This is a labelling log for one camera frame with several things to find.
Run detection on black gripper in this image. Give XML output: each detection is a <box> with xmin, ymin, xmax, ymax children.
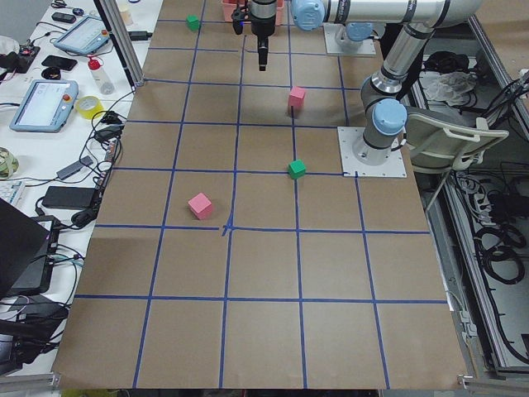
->
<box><xmin>249</xmin><ymin>0</ymin><xmax>277</xmax><ymax>72</ymax></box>

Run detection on green cube near arm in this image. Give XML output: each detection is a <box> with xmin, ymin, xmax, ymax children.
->
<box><xmin>288</xmin><ymin>159</ymin><xmax>307</xmax><ymax>179</ymax></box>

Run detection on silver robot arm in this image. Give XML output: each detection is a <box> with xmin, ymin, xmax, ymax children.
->
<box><xmin>292</xmin><ymin>1</ymin><xmax>481</xmax><ymax>164</ymax></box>

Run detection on pink plastic bin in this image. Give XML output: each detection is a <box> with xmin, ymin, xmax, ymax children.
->
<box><xmin>221</xmin><ymin>0</ymin><xmax>285</xmax><ymax>26</ymax></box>

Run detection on pink cube centre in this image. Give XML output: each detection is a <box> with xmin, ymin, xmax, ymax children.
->
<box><xmin>288</xmin><ymin>86</ymin><xmax>307</xmax><ymax>109</ymax></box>

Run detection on pink cube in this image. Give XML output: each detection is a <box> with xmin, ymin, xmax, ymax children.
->
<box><xmin>188</xmin><ymin>193</ymin><xmax>213</xmax><ymax>220</ymax></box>
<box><xmin>288</xmin><ymin>86</ymin><xmax>307</xmax><ymax>109</ymax></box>

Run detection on green cube near bin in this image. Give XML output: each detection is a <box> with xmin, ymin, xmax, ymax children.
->
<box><xmin>186</xmin><ymin>14</ymin><xmax>201</xmax><ymax>31</ymax></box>

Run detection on clear squeeze bottle red cap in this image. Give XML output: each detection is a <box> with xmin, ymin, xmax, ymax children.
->
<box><xmin>88</xmin><ymin>57</ymin><xmax>115</xmax><ymax>95</ymax></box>

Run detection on teach pendant far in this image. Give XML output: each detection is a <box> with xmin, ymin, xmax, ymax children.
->
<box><xmin>53</xmin><ymin>15</ymin><xmax>109</xmax><ymax>55</ymax></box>

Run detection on teach pendant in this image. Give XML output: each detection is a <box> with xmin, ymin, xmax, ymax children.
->
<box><xmin>53</xmin><ymin>15</ymin><xmax>109</xmax><ymax>55</ymax></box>
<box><xmin>10</xmin><ymin>79</ymin><xmax>79</xmax><ymax>133</ymax></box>

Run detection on pink cube far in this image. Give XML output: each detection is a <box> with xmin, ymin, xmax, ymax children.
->
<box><xmin>188</xmin><ymin>193</ymin><xmax>213</xmax><ymax>220</ymax></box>

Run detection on yellow tape roll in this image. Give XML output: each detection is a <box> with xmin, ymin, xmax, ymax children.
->
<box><xmin>75</xmin><ymin>96</ymin><xmax>104</xmax><ymax>120</ymax></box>

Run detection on grey office chair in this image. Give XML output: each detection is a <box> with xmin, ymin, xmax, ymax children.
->
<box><xmin>405</xmin><ymin>107</ymin><xmax>509</xmax><ymax>174</ymax></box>

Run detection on teach pendant near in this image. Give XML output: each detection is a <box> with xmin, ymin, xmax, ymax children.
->
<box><xmin>10</xmin><ymin>79</ymin><xmax>79</xmax><ymax>133</ymax></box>

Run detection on black power adapter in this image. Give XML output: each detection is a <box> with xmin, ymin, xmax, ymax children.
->
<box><xmin>42</xmin><ymin>186</ymin><xmax>96</xmax><ymax>209</ymax></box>

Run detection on black laptop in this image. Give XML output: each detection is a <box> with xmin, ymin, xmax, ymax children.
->
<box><xmin>1</xmin><ymin>200</ymin><xmax>60</xmax><ymax>298</ymax></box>

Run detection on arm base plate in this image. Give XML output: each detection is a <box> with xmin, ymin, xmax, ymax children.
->
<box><xmin>323</xmin><ymin>22</ymin><xmax>376</xmax><ymax>57</ymax></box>
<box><xmin>337</xmin><ymin>127</ymin><xmax>407</xmax><ymax>178</ymax></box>

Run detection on aluminium frame post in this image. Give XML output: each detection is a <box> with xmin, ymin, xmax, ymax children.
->
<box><xmin>93</xmin><ymin>0</ymin><xmax>145</xmax><ymax>88</ymax></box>

